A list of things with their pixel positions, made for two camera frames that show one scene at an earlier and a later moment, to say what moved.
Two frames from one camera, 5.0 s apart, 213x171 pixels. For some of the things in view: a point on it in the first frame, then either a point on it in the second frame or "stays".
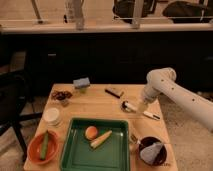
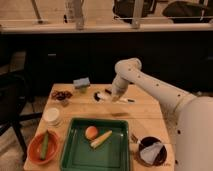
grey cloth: (149, 152) stays
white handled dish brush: (128, 107) to (101, 97)
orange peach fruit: (91, 132) stays
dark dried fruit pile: (60, 96) stays
